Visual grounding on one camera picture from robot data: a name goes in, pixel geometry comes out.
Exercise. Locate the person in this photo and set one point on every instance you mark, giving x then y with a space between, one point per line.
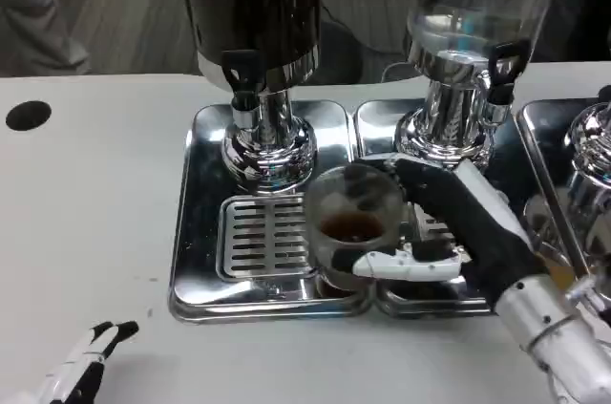
33 7

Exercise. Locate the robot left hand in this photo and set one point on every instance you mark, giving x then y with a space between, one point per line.
81 361

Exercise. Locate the drip grid by clear dispenser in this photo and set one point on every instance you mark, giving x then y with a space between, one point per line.
432 225

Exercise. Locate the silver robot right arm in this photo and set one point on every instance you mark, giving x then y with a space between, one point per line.
539 313

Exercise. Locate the steel dispenser at table edge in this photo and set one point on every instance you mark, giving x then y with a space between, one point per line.
592 160

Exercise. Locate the black tap of dark dispenser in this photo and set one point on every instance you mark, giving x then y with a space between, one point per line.
241 72

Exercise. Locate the dark drink dispenser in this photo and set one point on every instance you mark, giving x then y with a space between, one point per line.
253 3

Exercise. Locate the drip grid by dark dispenser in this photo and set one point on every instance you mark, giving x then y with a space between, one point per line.
262 237

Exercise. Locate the steel tray under clear dispenser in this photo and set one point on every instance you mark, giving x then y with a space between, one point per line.
377 127

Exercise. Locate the black tap of clear dispenser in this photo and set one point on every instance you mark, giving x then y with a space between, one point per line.
506 65

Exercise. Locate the steel tray at table edge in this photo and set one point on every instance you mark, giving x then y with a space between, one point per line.
539 127

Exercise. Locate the clear ribbed glass cup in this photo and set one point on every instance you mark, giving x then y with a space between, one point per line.
353 213

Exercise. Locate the black round table grommet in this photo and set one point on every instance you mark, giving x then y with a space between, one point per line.
28 114

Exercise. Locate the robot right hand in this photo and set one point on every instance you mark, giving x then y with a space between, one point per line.
477 232

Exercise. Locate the steel tray under dark dispenser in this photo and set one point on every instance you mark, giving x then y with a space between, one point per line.
200 213

